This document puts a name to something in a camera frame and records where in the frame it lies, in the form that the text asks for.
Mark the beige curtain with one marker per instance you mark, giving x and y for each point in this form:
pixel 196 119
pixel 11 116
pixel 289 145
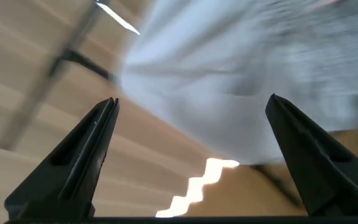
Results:
pixel 135 149

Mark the pale grey shorts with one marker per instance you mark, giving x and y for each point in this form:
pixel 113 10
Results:
pixel 228 77

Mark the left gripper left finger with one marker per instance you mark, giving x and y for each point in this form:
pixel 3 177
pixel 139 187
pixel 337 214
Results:
pixel 70 174

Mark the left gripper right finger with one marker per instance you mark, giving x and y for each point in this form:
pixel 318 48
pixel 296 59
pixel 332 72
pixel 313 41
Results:
pixel 328 177

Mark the black clothes rack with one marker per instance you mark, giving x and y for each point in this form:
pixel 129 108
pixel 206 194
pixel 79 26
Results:
pixel 82 60

